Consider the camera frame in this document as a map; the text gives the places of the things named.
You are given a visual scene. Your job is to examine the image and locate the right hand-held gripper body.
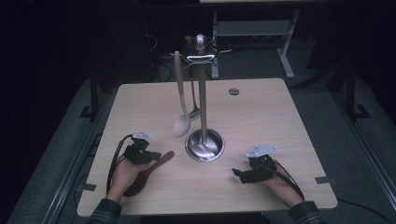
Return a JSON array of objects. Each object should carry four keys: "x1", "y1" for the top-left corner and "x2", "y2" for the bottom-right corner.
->
[{"x1": 240, "y1": 143, "x2": 278, "y2": 185}]

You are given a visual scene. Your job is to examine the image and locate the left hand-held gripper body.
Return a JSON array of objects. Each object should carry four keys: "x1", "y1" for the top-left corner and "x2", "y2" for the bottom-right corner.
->
[{"x1": 123, "y1": 131, "x2": 154, "y2": 165}]

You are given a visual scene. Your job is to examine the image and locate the brown wooden spoon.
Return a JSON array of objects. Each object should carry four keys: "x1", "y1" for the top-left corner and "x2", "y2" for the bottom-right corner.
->
[{"x1": 123, "y1": 150, "x2": 175, "y2": 198}]

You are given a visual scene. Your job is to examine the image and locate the white ladle with beige handle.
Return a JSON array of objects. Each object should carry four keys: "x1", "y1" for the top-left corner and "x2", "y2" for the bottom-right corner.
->
[{"x1": 173, "y1": 50, "x2": 191, "y2": 138}]

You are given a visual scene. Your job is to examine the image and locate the metal spatula with brown handle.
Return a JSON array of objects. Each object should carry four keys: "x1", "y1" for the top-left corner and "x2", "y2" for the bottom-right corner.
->
[{"x1": 184, "y1": 35, "x2": 202, "y2": 121}]

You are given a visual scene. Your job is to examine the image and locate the metal utensil rack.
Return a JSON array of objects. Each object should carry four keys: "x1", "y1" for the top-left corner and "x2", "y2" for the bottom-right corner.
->
[{"x1": 169, "y1": 33, "x2": 233, "y2": 162}]

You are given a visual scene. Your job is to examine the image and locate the person's left hand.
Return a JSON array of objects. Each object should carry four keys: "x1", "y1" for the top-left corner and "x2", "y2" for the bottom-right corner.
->
[{"x1": 106, "y1": 155, "x2": 157, "y2": 203}]

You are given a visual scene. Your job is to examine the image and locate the person's right hand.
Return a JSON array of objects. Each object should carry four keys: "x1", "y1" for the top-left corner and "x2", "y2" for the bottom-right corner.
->
[{"x1": 261, "y1": 174, "x2": 304, "y2": 209}]

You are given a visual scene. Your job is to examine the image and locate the grey tape strip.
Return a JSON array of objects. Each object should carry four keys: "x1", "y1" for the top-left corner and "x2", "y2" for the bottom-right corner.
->
[
  {"x1": 77, "y1": 183, "x2": 97, "y2": 192},
  {"x1": 315, "y1": 175, "x2": 338, "y2": 185}
]

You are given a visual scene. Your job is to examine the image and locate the black metal stand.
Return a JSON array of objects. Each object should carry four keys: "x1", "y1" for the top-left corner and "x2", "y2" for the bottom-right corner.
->
[
  {"x1": 344, "y1": 63, "x2": 372, "y2": 120},
  {"x1": 78, "y1": 71, "x2": 101, "y2": 120}
]

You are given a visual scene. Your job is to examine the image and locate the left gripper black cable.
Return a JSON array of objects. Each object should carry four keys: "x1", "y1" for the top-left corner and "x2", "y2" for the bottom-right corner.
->
[{"x1": 106, "y1": 133, "x2": 134, "y2": 195}]

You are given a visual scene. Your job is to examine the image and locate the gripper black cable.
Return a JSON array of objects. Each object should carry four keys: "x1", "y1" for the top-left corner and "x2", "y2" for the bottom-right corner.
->
[
  {"x1": 272, "y1": 160, "x2": 305, "y2": 200},
  {"x1": 106, "y1": 133, "x2": 134, "y2": 195}
]

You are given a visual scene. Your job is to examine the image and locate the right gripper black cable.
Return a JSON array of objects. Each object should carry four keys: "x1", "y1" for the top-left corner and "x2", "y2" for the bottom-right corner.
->
[{"x1": 272, "y1": 160, "x2": 305, "y2": 200}]

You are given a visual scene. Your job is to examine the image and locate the aluminium frame rail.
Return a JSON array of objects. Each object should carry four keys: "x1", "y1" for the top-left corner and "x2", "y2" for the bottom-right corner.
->
[
  {"x1": 41, "y1": 88, "x2": 119, "y2": 224},
  {"x1": 331, "y1": 91, "x2": 396, "y2": 202}
]

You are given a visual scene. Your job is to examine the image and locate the tangled dark cables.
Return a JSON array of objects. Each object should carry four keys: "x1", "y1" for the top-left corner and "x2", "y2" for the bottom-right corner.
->
[{"x1": 144, "y1": 32, "x2": 174, "y2": 82}]

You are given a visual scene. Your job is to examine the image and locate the thin black cable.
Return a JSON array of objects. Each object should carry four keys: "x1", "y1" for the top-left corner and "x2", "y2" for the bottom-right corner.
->
[{"x1": 337, "y1": 199, "x2": 387, "y2": 223}]

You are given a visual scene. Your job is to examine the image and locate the white metal table frame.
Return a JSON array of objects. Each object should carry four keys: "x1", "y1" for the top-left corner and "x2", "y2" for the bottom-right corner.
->
[{"x1": 211, "y1": 8, "x2": 302, "y2": 79}]

